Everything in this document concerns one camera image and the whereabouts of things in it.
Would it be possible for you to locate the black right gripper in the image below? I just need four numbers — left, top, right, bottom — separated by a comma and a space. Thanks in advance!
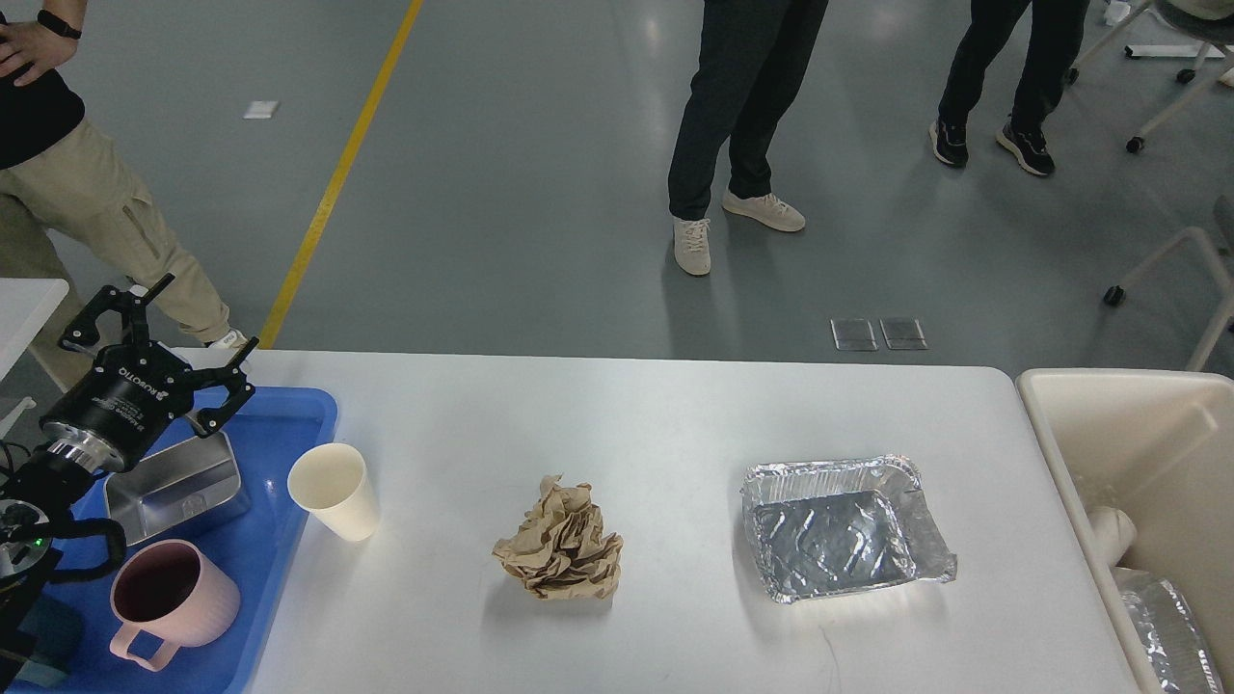
39, 273, 260, 473

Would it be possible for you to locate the square stainless steel tray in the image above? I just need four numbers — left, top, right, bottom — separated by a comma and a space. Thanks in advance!
104, 432, 252, 547

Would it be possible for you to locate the cream paper cup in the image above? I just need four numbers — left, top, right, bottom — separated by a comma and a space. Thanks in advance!
286, 442, 380, 542

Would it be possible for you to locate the pink mug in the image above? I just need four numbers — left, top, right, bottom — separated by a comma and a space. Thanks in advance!
109, 538, 241, 672

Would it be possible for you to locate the aluminium foil tray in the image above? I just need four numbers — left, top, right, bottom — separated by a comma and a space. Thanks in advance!
739, 454, 959, 603

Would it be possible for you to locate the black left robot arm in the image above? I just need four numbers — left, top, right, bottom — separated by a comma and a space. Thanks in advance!
2, 438, 126, 688

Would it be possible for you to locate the blue plastic tray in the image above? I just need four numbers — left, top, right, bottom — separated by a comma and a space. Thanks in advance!
44, 387, 336, 693

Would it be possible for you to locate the white side table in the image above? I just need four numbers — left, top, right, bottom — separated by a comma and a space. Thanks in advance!
1, 278, 67, 382

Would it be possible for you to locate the person in beige trousers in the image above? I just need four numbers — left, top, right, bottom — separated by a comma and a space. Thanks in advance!
1, 1, 247, 349

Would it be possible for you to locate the teal cup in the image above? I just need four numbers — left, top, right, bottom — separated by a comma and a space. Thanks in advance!
2, 596, 84, 690

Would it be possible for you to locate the crumpled brown paper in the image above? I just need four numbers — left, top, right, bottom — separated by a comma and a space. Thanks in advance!
491, 475, 623, 601

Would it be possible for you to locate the person in dark trousers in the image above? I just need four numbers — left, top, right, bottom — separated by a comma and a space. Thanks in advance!
668, 1, 829, 277

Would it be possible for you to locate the clear floor plate left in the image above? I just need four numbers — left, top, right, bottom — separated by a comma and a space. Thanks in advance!
830, 319, 879, 352

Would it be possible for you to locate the clear floor plate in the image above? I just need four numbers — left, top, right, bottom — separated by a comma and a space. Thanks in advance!
879, 317, 929, 351
830, 319, 879, 352

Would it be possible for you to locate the clear floor plate right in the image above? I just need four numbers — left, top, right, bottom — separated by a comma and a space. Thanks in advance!
879, 317, 929, 351

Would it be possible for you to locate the person in black sneakers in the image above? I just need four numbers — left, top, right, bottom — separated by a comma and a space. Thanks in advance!
929, 0, 1090, 177

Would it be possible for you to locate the white chair leg right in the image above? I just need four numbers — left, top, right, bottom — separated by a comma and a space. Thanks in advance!
1101, 224, 1233, 372

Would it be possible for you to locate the white cup inside bin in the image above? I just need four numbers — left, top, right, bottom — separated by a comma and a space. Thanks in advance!
1087, 506, 1138, 569

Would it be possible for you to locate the beige plastic bin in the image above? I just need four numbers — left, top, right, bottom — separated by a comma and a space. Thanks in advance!
1016, 368, 1233, 693

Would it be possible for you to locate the white rolling chair base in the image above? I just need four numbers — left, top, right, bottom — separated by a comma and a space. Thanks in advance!
1065, 0, 1234, 153

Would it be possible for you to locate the foil tray inside bin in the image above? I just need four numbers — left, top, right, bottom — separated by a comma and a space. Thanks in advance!
1113, 567, 1224, 693

